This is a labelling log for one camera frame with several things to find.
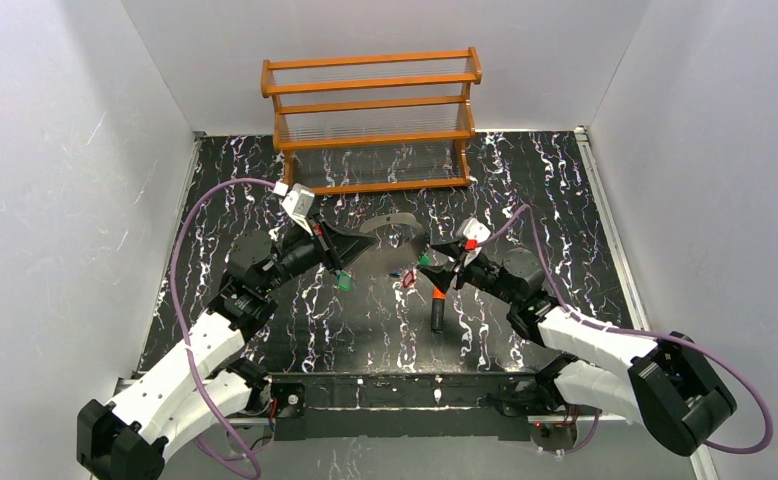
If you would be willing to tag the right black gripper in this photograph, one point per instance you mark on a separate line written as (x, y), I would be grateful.
(462, 264)

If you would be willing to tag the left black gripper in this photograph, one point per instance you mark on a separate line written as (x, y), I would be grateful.
(326, 245)

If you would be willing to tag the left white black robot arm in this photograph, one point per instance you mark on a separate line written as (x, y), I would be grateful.
(201, 380)

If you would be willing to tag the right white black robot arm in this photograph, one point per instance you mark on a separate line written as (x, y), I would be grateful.
(670, 390)

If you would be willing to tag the orange capped black marker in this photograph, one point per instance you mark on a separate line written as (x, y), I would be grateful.
(437, 310)

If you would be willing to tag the orange wooden shelf rack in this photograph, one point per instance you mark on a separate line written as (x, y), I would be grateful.
(395, 100)

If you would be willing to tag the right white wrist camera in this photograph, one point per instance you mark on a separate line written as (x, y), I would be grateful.
(473, 234)

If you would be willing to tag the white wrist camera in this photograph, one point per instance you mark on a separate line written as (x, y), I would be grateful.
(296, 202)
(473, 234)

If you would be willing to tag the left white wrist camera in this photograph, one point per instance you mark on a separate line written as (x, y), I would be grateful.
(296, 202)

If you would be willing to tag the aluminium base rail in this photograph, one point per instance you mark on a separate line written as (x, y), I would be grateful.
(295, 407)

